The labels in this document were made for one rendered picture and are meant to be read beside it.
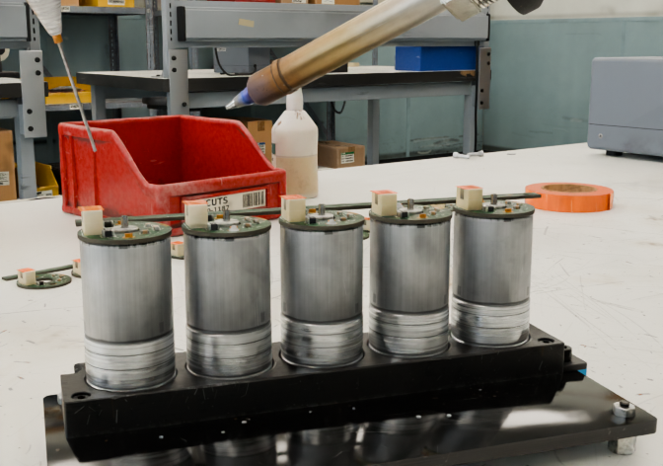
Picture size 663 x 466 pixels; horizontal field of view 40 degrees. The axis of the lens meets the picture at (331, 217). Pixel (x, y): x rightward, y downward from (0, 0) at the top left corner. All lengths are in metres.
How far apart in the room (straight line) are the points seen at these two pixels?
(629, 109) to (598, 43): 5.09
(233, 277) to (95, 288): 0.04
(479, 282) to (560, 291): 0.15
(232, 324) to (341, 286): 0.03
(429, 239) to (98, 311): 0.09
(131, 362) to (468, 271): 0.10
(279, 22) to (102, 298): 2.73
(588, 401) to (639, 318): 0.13
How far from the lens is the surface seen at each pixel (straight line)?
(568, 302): 0.41
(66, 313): 0.40
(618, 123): 0.93
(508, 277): 0.28
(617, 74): 0.93
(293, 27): 2.99
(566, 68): 6.15
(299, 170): 0.65
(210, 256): 0.25
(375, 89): 3.28
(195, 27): 2.80
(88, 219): 0.25
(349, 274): 0.26
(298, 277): 0.26
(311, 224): 0.25
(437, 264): 0.27
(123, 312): 0.25
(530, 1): 0.19
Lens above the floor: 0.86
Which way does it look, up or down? 11 degrees down
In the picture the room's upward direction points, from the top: straight up
